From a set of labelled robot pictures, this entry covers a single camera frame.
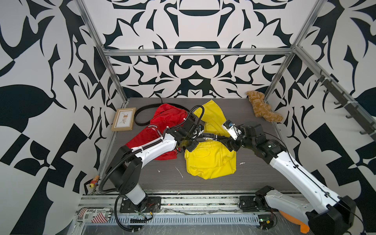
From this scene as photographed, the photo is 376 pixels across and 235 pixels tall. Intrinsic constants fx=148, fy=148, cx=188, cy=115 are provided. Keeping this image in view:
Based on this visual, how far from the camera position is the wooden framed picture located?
104cm

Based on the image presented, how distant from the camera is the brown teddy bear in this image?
101 cm

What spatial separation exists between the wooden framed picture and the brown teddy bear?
35.0 inches
